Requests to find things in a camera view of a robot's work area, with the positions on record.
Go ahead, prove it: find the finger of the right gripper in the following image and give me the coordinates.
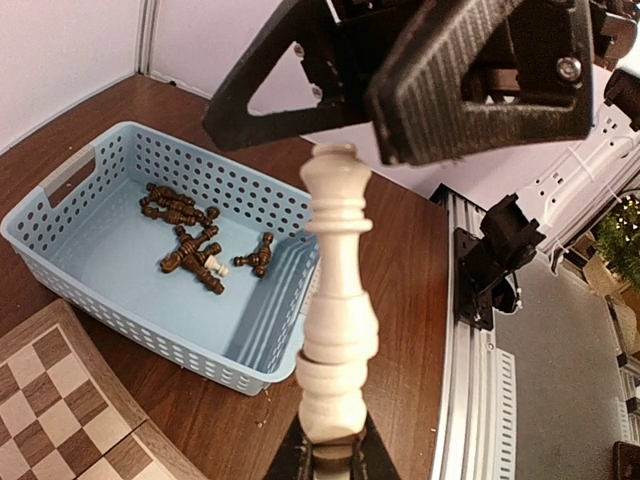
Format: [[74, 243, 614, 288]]
[[366, 1, 593, 165], [202, 1, 368, 151]]

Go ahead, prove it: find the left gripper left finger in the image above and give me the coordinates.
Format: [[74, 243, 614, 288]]
[[263, 417, 313, 480]]

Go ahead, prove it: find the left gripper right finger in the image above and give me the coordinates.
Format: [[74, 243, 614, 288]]
[[350, 414, 400, 480]]

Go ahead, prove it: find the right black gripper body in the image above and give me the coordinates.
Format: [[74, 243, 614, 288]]
[[294, 0, 640, 109]]

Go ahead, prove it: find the white king chess piece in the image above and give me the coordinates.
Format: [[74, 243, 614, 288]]
[[295, 144, 379, 444]]

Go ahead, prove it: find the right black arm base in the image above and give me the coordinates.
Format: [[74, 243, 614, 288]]
[[453, 193, 545, 331]]

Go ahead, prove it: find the dark chess pieces pile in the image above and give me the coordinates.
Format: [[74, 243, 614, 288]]
[[139, 182, 276, 296]]

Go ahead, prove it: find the wooden folding chess board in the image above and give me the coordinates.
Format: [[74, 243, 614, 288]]
[[1, 300, 203, 479]]

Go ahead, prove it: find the light blue plastic basket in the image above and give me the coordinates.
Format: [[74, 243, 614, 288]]
[[1, 122, 319, 396]]

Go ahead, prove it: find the front aluminium rail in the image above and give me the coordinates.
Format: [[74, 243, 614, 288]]
[[429, 182, 640, 480]]

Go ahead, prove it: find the right aluminium frame post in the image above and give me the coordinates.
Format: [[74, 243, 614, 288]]
[[135, 0, 159, 76]]

